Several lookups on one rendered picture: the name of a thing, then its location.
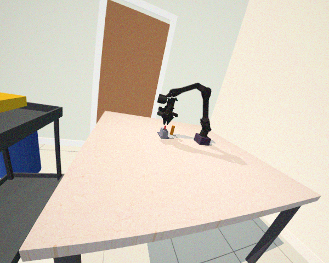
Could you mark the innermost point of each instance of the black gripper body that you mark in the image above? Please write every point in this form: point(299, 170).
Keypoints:
point(168, 112)

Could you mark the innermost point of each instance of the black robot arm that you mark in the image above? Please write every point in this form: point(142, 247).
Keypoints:
point(205, 93)

